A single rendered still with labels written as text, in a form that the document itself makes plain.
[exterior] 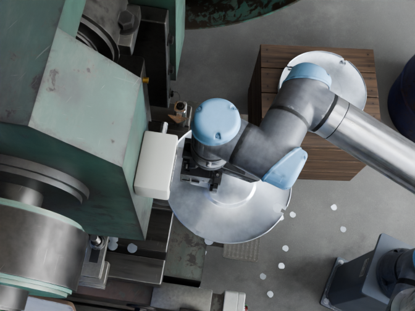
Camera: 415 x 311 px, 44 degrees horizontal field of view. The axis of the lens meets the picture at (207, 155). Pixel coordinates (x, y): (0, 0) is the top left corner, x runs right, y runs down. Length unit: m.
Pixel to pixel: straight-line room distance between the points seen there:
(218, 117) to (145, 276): 0.51
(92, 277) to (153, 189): 0.61
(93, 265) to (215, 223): 0.28
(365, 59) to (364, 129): 1.02
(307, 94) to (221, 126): 0.16
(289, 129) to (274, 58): 1.00
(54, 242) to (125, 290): 0.77
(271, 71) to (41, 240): 1.38
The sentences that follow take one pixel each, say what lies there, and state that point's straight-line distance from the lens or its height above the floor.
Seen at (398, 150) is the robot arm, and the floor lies 1.10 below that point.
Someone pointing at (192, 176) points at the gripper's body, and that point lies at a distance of 1.01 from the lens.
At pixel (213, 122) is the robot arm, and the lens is 0.80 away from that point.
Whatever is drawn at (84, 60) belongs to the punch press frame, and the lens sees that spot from 0.49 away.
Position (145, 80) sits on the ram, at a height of 1.14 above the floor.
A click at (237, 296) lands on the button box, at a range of 1.28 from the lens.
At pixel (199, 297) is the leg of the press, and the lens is 1.25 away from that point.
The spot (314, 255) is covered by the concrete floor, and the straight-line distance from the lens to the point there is 1.98.
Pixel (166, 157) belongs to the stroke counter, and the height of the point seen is 1.34.
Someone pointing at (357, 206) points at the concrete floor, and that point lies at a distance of 2.07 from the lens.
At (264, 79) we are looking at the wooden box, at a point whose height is 0.35.
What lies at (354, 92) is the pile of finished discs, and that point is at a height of 0.39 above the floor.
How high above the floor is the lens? 1.89
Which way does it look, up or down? 70 degrees down
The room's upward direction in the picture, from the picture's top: 9 degrees clockwise
